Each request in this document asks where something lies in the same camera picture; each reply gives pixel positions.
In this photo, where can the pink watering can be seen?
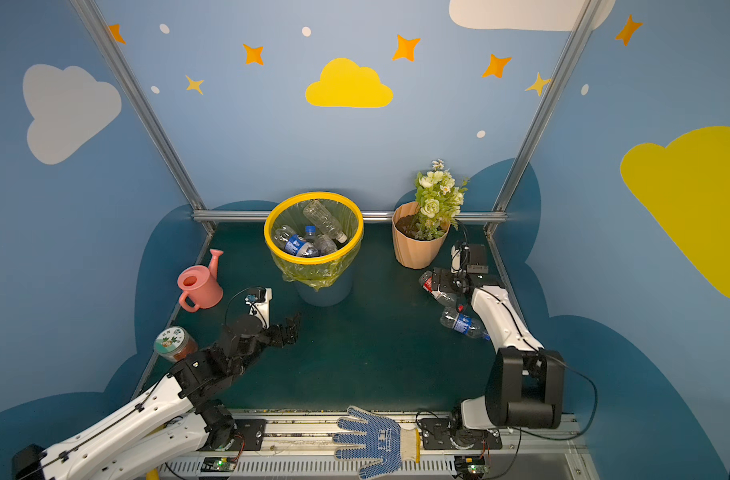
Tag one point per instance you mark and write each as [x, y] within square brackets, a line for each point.
[199, 285]

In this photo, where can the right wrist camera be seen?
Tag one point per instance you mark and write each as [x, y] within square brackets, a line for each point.
[469, 258]

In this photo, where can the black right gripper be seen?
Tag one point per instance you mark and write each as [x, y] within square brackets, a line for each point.
[443, 282]

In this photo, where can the small bottle blue cap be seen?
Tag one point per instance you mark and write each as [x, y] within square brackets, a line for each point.
[312, 235]

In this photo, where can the artificial white flower plant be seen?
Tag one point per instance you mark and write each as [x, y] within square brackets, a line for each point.
[439, 198]

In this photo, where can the crushed bottle blue label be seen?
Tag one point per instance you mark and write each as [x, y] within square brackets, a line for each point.
[464, 324]

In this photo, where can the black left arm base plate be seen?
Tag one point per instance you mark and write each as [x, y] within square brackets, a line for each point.
[249, 433]

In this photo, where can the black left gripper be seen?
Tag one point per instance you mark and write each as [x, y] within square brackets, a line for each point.
[275, 334]

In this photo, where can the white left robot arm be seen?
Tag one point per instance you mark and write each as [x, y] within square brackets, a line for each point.
[179, 413]

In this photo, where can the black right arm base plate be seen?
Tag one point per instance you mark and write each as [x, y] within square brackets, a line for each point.
[440, 433]

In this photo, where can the yellow bin liner bag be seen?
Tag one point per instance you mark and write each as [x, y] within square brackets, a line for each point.
[322, 271]

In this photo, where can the clear bottle white cap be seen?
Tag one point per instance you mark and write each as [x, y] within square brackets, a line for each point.
[325, 245]

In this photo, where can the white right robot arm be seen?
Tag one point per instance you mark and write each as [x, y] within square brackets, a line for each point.
[525, 385]

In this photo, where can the crushed clear bottle red label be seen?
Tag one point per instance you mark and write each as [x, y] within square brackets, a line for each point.
[438, 283]

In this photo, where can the round floral tin can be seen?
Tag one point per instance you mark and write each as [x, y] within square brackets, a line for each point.
[174, 344]

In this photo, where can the blue ribbed trash bin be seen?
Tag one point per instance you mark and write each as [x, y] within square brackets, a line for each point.
[327, 296]

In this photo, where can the blue dotted work glove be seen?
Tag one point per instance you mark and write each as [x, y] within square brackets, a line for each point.
[379, 441]

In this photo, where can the peach ribbed flower pot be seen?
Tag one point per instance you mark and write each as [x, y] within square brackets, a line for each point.
[411, 253]

